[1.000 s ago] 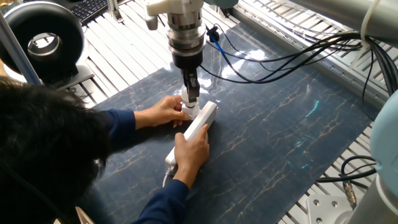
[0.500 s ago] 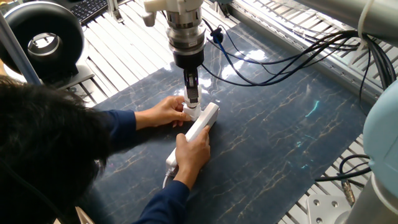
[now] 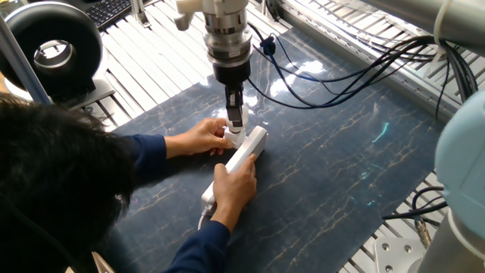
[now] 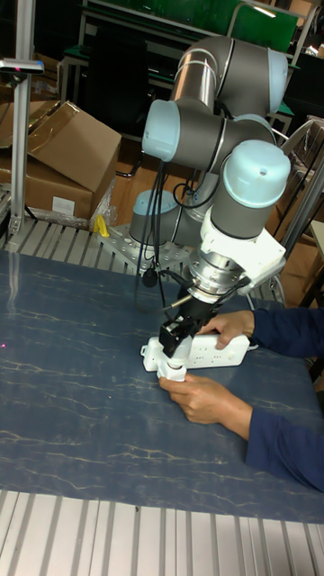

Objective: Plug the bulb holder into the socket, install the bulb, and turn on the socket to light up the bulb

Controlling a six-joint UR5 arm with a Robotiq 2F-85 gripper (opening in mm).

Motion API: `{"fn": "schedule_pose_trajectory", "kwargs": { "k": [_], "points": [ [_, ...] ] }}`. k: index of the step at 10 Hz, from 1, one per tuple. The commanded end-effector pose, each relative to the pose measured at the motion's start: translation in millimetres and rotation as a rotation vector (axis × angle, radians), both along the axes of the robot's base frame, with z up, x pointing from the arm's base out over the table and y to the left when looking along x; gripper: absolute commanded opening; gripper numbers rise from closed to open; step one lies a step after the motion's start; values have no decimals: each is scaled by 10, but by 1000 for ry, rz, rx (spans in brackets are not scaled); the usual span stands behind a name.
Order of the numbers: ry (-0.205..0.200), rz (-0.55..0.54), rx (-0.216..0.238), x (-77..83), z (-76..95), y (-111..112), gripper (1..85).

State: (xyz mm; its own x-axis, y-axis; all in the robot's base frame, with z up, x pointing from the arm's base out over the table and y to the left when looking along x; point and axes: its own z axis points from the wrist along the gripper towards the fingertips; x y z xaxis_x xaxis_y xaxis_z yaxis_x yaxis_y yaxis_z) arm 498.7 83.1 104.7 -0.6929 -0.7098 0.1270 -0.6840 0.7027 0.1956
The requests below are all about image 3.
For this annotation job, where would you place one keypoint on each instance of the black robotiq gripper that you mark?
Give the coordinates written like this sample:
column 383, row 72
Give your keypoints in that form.
column 232, row 74

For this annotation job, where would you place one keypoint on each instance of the white LED bulb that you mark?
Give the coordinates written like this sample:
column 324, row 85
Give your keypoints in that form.
column 245, row 115

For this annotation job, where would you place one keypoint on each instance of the white plug-in bulb holder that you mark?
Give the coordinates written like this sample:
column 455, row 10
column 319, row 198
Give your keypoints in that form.
column 235, row 137

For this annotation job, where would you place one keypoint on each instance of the white power strip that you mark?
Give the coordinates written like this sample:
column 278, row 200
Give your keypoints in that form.
column 248, row 148

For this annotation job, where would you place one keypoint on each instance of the navy sleeved left forearm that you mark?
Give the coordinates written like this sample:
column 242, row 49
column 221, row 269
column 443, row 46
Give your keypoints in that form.
column 149, row 159

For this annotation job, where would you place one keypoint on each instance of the navy sleeved right forearm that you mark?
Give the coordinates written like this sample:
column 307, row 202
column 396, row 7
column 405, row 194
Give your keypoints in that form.
column 199, row 250

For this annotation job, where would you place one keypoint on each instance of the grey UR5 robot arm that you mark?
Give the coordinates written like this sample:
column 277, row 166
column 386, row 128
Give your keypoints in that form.
column 435, row 132

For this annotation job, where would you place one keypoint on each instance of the person's left hand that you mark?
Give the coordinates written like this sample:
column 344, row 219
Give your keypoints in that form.
column 201, row 138

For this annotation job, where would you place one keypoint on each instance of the person's right hand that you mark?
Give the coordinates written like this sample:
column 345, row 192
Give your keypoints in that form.
column 235, row 189

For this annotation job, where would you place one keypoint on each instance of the dark marble pattern mat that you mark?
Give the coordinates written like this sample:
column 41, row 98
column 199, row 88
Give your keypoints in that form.
column 303, row 170

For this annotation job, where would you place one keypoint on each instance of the black computer keyboard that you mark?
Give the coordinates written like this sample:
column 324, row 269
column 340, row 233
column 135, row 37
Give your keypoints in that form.
column 108, row 11

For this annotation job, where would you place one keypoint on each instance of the slanted aluminium pole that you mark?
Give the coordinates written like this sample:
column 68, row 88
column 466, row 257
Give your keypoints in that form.
column 22, row 62

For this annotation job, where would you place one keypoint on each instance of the grey robot mounting plate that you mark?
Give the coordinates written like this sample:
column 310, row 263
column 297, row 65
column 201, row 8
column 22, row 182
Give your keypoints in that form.
column 398, row 254

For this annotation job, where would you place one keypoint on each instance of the short aluminium bracket post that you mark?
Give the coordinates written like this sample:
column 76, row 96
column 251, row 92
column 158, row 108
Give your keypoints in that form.
column 140, row 13

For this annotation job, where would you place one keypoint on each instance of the grey device base plate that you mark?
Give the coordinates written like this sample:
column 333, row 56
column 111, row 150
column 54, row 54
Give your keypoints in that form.
column 100, row 93

